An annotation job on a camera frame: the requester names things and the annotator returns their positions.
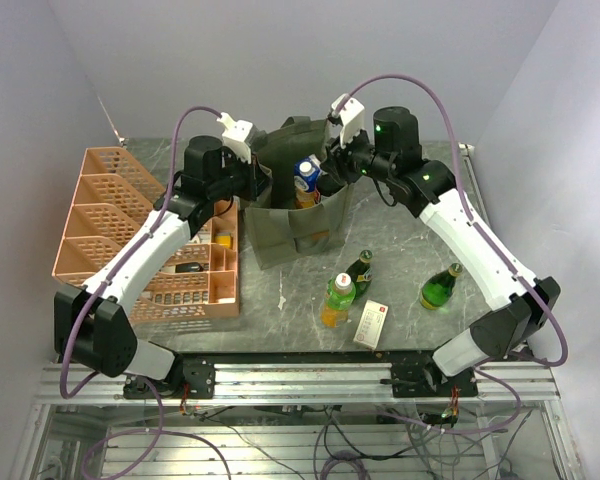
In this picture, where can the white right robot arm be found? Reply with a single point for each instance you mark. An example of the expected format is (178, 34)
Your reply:
(519, 301)

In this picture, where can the yellow grey small object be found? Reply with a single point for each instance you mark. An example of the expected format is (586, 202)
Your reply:
(224, 238)

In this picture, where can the green glass bottle right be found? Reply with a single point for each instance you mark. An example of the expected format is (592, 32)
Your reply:
(438, 290)

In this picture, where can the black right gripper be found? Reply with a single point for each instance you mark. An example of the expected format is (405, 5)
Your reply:
(337, 160)

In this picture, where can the green glass bottle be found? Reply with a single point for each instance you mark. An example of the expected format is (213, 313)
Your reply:
(438, 290)
(361, 273)

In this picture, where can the black device in basket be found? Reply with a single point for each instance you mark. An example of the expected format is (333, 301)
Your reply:
(191, 267)

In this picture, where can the green tea plastic bottle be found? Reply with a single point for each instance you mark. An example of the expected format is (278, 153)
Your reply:
(339, 297)

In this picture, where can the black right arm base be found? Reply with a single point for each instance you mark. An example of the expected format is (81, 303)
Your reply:
(420, 381)

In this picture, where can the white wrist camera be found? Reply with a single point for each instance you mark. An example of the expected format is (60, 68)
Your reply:
(350, 112)
(236, 136)

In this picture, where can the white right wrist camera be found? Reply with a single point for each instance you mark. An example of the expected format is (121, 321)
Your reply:
(350, 112)

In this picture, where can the green glass bottle centre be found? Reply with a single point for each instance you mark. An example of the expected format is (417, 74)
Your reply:
(361, 273)

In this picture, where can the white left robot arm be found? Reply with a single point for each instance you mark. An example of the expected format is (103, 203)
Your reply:
(92, 322)

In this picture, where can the aluminium rail frame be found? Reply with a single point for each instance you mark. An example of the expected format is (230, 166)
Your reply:
(231, 384)

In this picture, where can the white medicine box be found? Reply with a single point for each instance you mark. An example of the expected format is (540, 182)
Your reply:
(371, 325)

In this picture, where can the blue pineapple juice carton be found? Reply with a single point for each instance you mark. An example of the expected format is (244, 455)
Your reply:
(306, 175)

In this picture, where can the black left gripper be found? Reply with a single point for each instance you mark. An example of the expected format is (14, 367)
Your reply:
(258, 180)

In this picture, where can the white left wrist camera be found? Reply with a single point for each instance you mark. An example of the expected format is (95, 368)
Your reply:
(236, 136)

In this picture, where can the green canvas tote bag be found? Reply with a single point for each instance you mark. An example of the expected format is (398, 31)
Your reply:
(278, 231)

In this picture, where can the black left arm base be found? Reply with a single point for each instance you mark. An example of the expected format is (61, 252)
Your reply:
(189, 376)

